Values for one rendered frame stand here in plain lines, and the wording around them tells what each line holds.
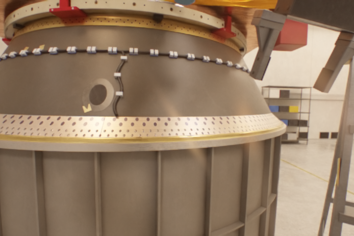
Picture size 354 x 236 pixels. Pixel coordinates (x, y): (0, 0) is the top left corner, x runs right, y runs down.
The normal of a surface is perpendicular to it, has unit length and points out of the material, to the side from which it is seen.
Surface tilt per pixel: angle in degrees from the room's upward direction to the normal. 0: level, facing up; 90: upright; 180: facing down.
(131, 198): 90
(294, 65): 90
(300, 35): 90
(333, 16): 113
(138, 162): 90
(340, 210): 75
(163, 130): 43
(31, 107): 62
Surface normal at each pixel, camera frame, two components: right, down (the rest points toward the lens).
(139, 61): 0.19, -0.40
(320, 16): 0.06, 0.47
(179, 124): 0.24, -0.67
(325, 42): 0.08, 0.07
